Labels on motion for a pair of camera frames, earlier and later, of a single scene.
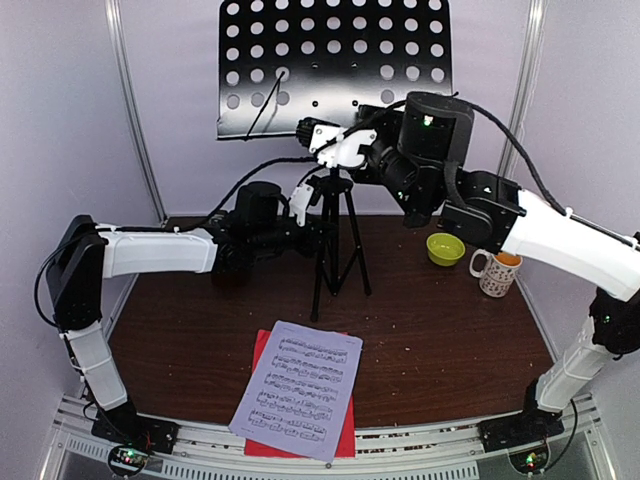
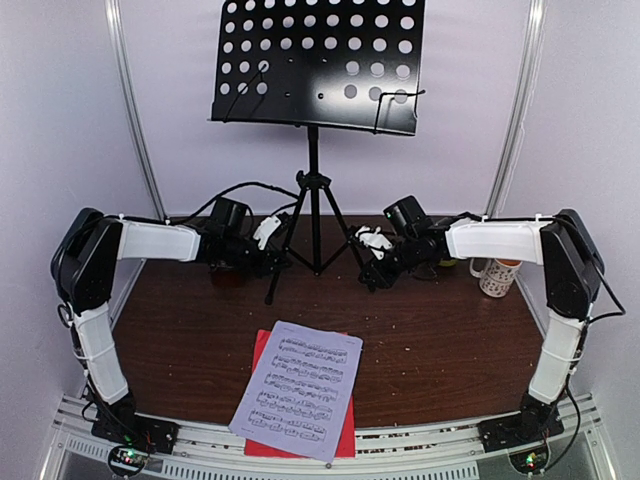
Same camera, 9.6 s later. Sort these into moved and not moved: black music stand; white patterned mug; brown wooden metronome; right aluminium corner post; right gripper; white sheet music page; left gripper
Moved: left gripper; black music stand; right gripper
Not moved: white sheet music page; brown wooden metronome; white patterned mug; right aluminium corner post
